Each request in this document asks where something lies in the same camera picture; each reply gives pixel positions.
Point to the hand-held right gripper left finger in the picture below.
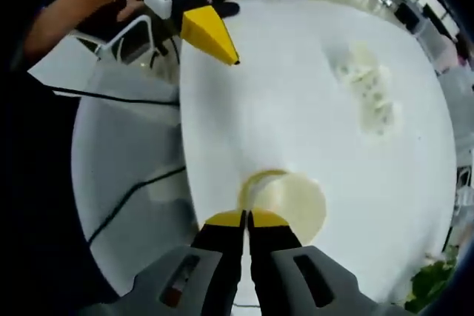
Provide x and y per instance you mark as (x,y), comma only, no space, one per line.
(218,268)

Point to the potted green plant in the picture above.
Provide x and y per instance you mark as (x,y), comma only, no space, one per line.
(433,282)

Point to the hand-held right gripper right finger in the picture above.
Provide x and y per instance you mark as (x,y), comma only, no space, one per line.
(274,268)

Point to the white paper cup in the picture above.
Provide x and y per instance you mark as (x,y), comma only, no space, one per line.
(296,205)

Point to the white frame chair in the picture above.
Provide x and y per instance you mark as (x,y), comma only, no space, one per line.
(126,35)

